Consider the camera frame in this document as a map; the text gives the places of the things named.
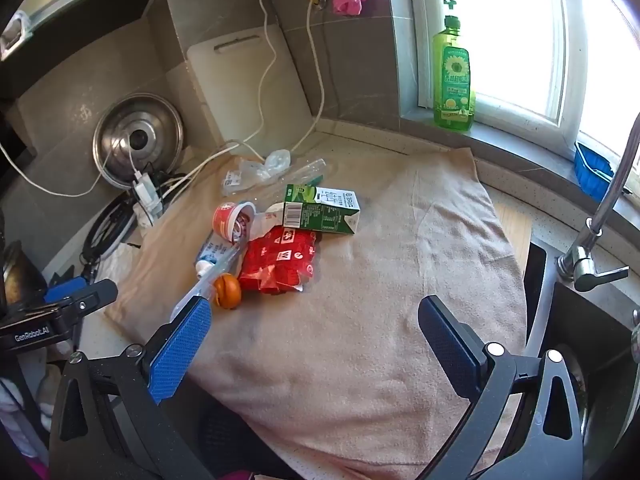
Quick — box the wooden board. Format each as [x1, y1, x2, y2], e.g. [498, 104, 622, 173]
[492, 195, 533, 261]

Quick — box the black cable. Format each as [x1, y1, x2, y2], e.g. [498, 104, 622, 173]
[80, 175, 193, 267]

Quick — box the steel pot lid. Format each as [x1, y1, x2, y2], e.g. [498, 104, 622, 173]
[92, 92, 185, 191]

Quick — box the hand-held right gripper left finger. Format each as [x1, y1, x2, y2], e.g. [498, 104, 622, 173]
[47, 296, 216, 480]

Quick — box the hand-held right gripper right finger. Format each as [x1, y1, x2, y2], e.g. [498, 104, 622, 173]
[417, 295, 593, 480]

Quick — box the white cable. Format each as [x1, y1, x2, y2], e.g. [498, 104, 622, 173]
[150, 0, 279, 198]
[287, 0, 326, 156]
[0, 142, 138, 198]

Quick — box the white window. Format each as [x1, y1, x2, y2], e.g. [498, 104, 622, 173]
[405, 0, 640, 161]

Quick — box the red and white cup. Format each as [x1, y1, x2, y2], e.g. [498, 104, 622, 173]
[212, 200, 283, 246]

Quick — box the steel sink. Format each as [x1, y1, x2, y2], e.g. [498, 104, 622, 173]
[520, 240, 640, 480]

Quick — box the clear plastic bottle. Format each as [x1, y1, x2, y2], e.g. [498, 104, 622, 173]
[280, 157, 328, 191]

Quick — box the clear plastic bag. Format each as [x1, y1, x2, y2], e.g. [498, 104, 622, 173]
[222, 150, 293, 196]

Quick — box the green dish soap bottle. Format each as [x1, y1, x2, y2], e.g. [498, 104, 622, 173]
[432, 0, 476, 132]

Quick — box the green and white milk carton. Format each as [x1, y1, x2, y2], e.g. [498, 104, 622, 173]
[281, 184, 361, 236]

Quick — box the white charger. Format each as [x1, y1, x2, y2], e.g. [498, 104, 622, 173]
[131, 172, 162, 208]

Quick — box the white cutting board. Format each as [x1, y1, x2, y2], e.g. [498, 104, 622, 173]
[186, 24, 316, 148]

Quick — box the red carton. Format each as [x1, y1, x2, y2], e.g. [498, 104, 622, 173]
[237, 225, 320, 296]

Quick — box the beige towel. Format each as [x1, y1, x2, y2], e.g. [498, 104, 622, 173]
[105, 147, 531, 476]

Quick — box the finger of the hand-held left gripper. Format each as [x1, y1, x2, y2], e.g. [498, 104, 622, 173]
[45, 277, 119, 316]

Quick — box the blue and white toothpaste tube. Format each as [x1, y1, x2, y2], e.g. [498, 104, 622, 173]
[194, 235, 248, 281]

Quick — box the orange tangerine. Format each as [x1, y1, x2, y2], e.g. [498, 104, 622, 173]
[212, 272, 244, 309]

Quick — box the steel faucet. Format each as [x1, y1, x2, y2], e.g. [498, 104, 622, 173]
[556, 110, 640, 293]

